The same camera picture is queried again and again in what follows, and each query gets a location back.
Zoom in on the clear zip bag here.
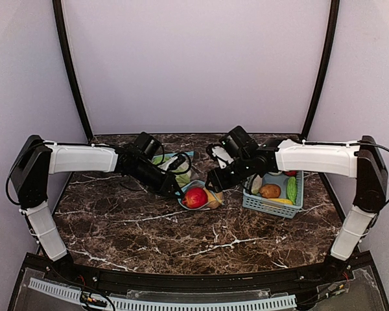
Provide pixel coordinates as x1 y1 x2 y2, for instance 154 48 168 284
178 180 224 211
152 153 194 188

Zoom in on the orange fruit toy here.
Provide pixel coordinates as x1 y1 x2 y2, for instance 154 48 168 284
204 189 224 209

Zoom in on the red round fruit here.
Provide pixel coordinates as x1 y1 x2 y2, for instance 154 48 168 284
182 187 208 209

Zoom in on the green bumpy cucumber toy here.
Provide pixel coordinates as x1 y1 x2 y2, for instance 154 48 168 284
286 176 298 205

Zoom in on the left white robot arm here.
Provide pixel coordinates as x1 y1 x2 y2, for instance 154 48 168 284
5 132 184 262

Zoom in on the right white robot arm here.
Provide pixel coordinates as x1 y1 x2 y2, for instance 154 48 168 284
206 126 389 262

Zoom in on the white green cabbage toy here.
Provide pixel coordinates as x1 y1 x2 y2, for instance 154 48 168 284
248 174 263 195

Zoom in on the light blue plastic basket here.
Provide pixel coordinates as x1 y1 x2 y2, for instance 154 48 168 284
242 171 304 218

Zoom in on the orange brown potato toy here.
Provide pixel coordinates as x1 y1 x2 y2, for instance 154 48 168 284
259 183 281 199

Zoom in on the yellow lemon toy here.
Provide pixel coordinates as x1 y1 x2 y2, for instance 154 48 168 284
269 198 294 205

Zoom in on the pink red apple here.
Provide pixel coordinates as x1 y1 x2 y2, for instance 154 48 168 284
284 170 298 177

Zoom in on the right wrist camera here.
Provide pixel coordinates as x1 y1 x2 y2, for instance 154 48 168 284
206 144 234 171

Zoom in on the white slotted cable duct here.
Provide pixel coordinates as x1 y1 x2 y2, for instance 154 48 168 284
27 277 297 310

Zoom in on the left black frame post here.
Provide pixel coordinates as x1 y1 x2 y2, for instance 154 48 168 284
52 0 94 141

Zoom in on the black frame post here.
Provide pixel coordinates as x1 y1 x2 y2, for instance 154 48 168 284
300 0 340 139
52 0 94 141

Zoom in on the right black frame post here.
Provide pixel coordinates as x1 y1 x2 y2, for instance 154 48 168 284
300 0 340 139

